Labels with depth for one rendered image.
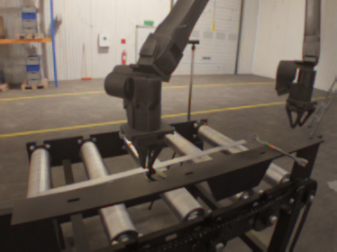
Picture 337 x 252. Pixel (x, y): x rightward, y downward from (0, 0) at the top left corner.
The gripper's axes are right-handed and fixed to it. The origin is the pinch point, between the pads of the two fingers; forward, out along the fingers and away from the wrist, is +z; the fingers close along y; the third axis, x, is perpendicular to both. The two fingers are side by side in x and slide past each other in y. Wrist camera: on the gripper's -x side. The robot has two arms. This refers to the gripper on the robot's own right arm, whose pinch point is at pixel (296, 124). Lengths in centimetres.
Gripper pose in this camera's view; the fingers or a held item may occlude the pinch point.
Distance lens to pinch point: 88.2
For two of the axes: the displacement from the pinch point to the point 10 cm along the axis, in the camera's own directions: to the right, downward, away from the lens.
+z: -0.4, 9.5, 3.2
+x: 4.5, 3.0, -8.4
